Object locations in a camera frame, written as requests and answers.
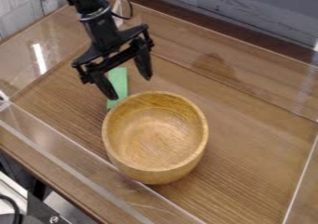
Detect black cable lower left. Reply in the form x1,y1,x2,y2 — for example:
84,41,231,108
0,192,24,224

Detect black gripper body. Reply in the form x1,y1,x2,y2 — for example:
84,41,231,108
72,12,154,84

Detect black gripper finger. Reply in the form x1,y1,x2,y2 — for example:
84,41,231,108
134,44,152,80
92,72,119,100

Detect green rectangular block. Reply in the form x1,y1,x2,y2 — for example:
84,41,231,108
107,67,128,110

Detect brown wooden bowl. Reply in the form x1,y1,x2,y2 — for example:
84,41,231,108
101,91,208,185

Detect black metal mount plate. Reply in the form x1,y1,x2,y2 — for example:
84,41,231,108
25,192,84,224

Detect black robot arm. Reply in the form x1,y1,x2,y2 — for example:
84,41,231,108
67,0,154,100

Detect clear acrylic tray wall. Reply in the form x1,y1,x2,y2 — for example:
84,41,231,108
0,0,318,224

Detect clear acrylic corner bracket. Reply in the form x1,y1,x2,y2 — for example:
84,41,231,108
112,0,124,27

